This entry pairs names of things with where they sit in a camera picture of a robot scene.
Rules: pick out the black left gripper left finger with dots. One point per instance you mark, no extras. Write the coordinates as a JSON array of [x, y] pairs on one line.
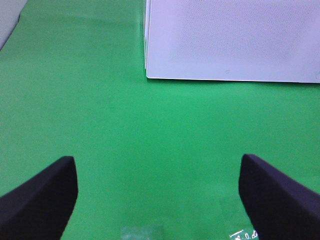
[[41, 207]]

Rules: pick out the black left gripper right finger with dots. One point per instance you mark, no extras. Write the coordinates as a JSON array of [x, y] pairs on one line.
[[279, 208]]

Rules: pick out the white microwave door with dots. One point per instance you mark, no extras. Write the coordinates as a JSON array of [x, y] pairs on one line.
[[232, 40]]

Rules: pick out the green table mat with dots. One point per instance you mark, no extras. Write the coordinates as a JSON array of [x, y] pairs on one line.
[[147, 152]]

